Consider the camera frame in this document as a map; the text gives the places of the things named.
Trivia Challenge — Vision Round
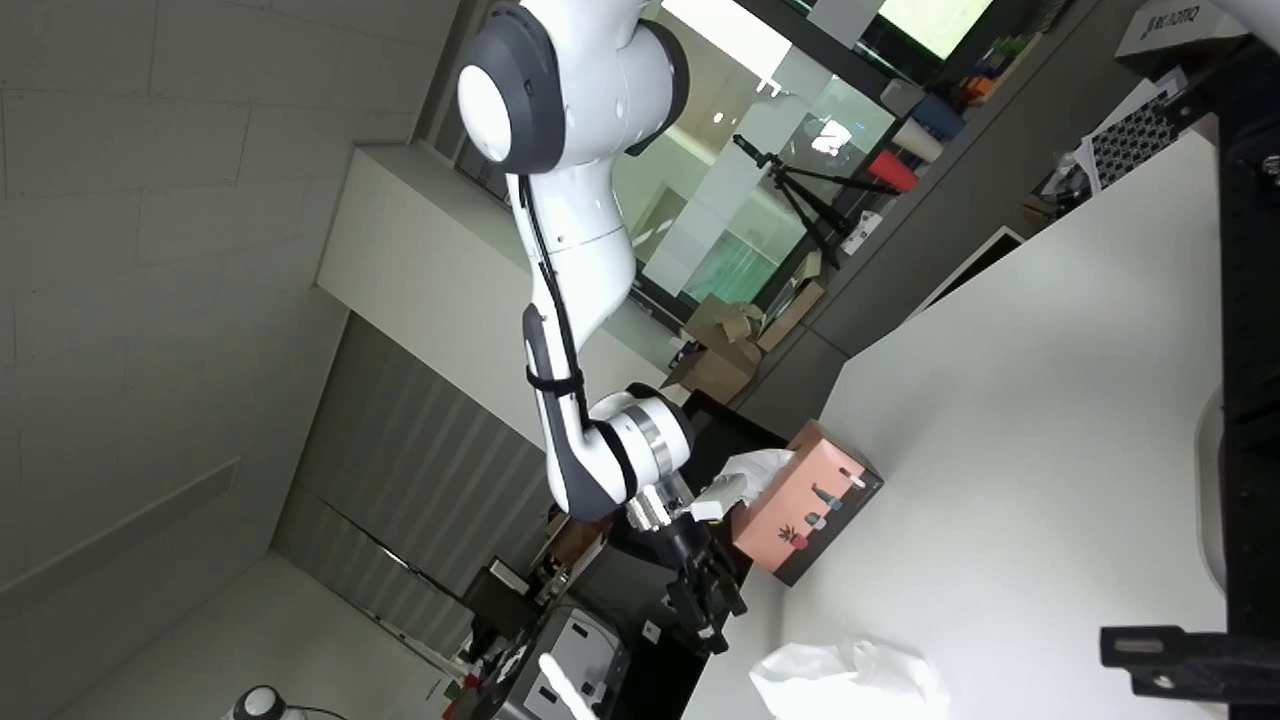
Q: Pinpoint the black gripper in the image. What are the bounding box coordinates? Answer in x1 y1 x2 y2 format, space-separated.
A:
651 518 751 658

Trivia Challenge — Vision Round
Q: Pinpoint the pink tissue box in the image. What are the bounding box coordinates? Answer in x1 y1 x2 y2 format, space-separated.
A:
729 421 888 586

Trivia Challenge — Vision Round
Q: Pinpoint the brown cardboard box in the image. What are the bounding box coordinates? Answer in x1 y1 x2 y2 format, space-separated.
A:
676 300 767 404
756 272 831 350

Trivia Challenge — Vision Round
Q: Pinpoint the grey box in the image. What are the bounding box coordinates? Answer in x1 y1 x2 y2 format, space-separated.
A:
1111 0 1255 78

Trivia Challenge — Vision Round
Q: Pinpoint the white floor device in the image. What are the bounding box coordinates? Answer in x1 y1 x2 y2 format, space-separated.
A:
513 605 632 720

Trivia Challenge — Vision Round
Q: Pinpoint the large black monitor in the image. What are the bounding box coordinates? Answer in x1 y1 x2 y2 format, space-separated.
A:
588 394 792 593

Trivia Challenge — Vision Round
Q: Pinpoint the black tripod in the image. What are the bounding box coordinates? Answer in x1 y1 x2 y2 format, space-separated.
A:
729 126 875 272

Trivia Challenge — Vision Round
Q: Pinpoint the white overhead cabinet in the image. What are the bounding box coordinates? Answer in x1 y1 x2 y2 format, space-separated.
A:
313 139 673 507

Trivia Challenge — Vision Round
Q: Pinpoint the round grey floor object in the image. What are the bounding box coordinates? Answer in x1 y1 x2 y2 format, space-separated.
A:
229 680 291 720

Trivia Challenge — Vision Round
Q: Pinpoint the red container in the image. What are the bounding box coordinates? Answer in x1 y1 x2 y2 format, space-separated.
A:
864 147 923 198

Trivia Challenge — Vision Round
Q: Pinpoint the blue container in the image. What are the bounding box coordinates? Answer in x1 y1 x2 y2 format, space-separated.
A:
907 88 970 142

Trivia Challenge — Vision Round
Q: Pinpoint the white hanging panel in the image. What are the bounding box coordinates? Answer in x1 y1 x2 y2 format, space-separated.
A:
683 0 799 88

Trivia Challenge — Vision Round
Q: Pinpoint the black vertical stand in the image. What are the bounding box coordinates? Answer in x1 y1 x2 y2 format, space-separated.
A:
1211 51 1280 643

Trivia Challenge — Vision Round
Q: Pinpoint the bright screen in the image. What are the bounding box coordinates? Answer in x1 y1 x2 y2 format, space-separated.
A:
873 0 996 62

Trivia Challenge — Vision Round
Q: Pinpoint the white perforated case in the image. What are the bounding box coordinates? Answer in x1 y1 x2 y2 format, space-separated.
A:
1055 73 1191 203

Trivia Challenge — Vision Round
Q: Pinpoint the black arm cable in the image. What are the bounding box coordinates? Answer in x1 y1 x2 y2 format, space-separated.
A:
513 173 632 499

